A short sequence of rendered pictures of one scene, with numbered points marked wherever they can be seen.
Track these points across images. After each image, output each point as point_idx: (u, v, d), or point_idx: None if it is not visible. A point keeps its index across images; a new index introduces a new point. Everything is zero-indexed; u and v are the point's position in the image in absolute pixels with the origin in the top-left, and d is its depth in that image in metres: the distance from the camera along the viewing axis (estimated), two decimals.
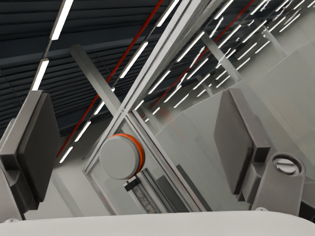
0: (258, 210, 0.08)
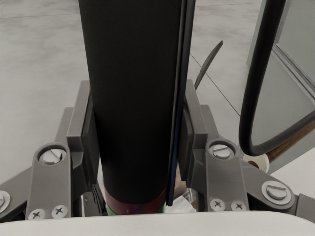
0: (212, 203, 0.08)
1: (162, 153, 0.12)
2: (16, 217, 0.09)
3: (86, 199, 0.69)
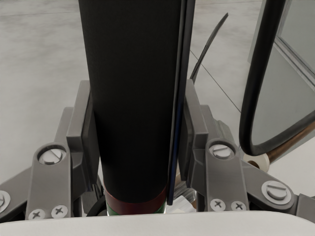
0: (213, 203, 0.08)
1: (162, 152, 0.12)
2: (16, 217, 0.09)
3: None
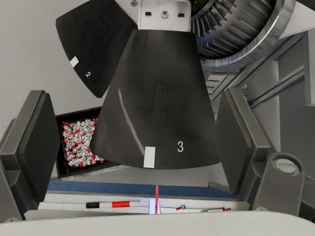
0: (258, 210, 0.08)
1: None
2: None
3: None
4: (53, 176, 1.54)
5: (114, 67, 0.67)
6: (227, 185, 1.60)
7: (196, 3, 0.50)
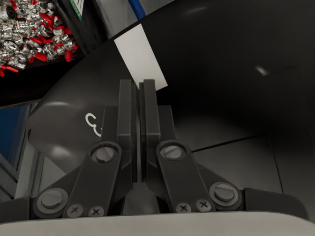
0: (178, 209, 0.08)
1: None
2: (70, 219, 0.09)
3: None
4: None
5: None
6: None
7: None
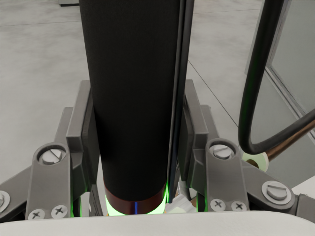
0: (213, 203, 0.08)
1: (161, 150, 0.12)
2: (16, 217, 0.09)
3: None
4: None
5: None
6: None
7: None
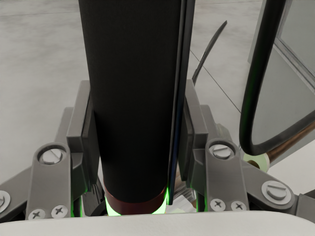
0: (212, 203, 0.08)
1: (162, 152, 0.12)
2: (16, 217, 0.09)
3: None
4: None
5: None
6: None
7: None
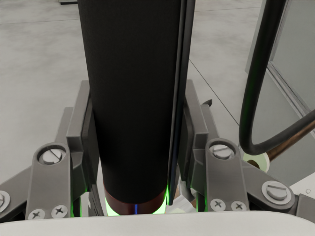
0: (213, 203, 0.08)
1: (162, 152, 0.12)
2: (16, 217, 0.09)
3: None
4: None
5: None
6: None
7: None
